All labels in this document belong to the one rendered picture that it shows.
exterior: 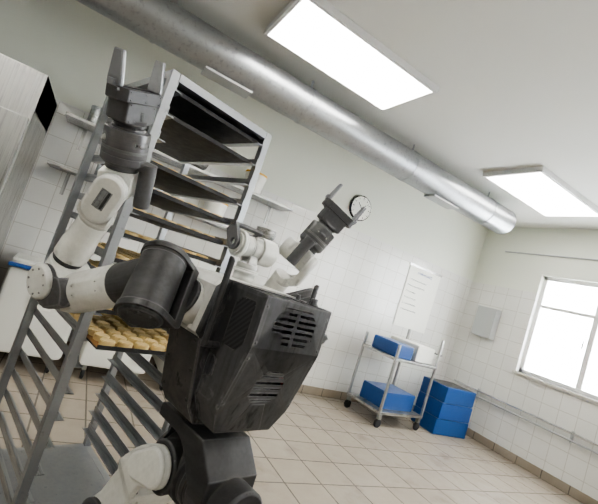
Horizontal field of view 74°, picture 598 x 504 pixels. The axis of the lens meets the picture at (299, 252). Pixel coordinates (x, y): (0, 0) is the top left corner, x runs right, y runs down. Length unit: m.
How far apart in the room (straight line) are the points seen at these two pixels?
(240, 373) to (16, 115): 2.72
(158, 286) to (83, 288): 0.20
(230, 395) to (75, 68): 3.76
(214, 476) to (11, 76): 2.92
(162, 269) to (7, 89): 2.66
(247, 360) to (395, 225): 4.77
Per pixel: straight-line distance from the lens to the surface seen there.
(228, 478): 0.91
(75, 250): 0.97
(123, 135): 0.86
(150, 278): 0.76
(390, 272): 5.44
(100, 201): 0.89
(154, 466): 0.98
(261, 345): 0.76
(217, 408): 0.80
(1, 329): 3.55
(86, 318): 1.49
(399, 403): 5.13
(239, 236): 0.91
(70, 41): 4.34
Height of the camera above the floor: 1.26
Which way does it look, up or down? 4 degrees up
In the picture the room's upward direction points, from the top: 18 degrees clockwise
